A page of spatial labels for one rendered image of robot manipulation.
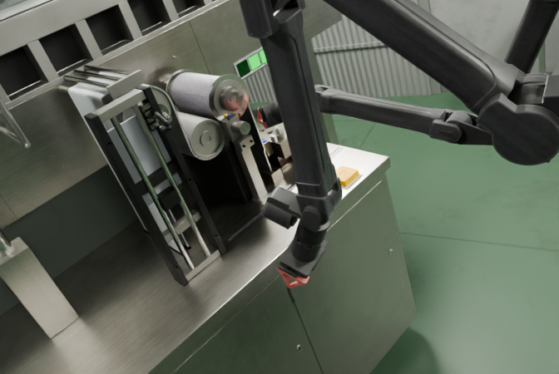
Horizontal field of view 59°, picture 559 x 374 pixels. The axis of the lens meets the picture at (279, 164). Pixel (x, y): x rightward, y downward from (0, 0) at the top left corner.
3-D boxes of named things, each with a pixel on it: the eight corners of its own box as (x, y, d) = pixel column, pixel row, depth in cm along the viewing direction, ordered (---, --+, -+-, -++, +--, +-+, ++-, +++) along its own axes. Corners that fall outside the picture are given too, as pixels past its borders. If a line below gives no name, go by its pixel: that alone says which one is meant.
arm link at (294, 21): (265, -15, 62) (303, -40, 70) (229, -11, 65) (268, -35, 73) (327, 235, 85) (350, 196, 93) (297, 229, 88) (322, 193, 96)
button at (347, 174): (346, 187, 153) (344, 181, 152) (329, 182, 158) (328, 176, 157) (359, 175, 157) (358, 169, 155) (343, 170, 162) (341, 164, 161)
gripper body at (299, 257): (277, 265, 98) (284, 243, 93) (299, 231, 105) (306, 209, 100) (305, 281, 97) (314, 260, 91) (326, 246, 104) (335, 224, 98)
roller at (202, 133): (200, 165, 147) (185, 131, 141) (159, 150, 166) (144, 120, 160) (230, 145, 153) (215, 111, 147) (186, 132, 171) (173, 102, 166)
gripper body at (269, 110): (294, 116, 149) (307, 112, 143) (267, 128, 145) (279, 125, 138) (287, 96, 149) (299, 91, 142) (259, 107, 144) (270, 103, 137)
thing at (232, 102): (220, 108, 145) (226, 83, 145) (216, 107, 147) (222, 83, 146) (239, 114, 150) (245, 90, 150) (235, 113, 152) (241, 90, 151)
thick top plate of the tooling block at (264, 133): (284, 159, 165) (279, 144, 162) (218, 140, 194) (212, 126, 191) (316, 135, 173) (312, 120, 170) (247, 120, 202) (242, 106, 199)
